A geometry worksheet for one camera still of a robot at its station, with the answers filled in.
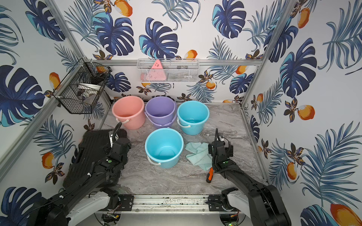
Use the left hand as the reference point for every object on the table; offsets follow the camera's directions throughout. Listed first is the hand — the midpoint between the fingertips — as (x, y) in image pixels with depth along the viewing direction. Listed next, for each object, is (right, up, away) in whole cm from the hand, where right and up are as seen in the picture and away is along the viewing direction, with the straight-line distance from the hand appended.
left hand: (118, 142), depth 84 cm
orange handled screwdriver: (+54, -18, -2) cm, 57 cm away
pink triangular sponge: (+22, +44, +6) cm, 49 cm away
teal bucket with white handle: (+46, +17, +27) cm, 56 cm away
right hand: (+63, -2, +4) cm, 64 cm away
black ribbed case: (-17, -2, +4) cm, 18 cm away
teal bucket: (+26, -4, +10) cm, 28 cm away
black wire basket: (-29, +33, +8) cm, 45 cm away
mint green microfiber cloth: (+49, -9, +4) cm, 50 cm away
